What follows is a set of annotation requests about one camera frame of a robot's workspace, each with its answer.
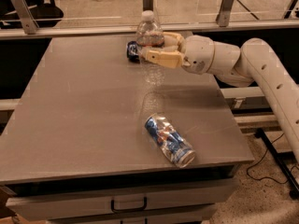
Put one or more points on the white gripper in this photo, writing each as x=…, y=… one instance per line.
x=198, y=53

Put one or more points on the clear plastic water bottle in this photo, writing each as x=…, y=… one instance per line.
x=149, y=34

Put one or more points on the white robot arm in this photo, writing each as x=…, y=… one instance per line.
x=254, y=61

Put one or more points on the crushed dark blue can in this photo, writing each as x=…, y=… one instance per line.
x=132, y=52

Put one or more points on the blue silver drink can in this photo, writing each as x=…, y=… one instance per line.
x=175, y=147

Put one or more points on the black office chair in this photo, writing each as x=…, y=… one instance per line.
x=45, y=12

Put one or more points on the black stand leg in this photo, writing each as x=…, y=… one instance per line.
x=279, y=159

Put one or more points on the grey cabinet drawer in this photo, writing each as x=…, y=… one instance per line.
x=109, y=201

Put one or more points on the right metal rail bracket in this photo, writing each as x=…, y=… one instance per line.
x=223, y=16

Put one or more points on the left metal rail bracket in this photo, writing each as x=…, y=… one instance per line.
x=29, y=25

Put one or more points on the black drawer handle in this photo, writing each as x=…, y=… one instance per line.
x=126, y=206

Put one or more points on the horizontal metal rail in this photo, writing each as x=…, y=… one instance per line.
x=11, y=34

